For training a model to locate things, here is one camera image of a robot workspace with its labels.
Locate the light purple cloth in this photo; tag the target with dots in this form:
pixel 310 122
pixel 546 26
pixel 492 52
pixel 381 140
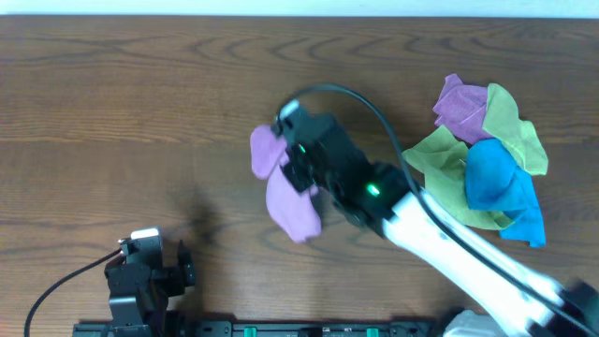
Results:
pixel 292 211

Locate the green cloth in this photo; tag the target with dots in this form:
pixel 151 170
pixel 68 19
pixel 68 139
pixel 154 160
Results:
pixel 441 157

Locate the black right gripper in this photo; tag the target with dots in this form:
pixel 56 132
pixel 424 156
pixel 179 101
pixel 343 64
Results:
pixel 296 157

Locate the blue cloth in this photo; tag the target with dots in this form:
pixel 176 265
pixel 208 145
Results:
pixel 495 182

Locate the dark purple cloth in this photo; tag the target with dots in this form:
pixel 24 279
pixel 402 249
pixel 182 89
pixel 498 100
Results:
pixel 462 109

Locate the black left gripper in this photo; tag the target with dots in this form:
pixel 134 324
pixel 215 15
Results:
pixel 173 272

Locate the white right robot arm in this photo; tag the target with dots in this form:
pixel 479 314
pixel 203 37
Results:
pixel 389 202

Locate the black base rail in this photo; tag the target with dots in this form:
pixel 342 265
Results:
pixel 213 328

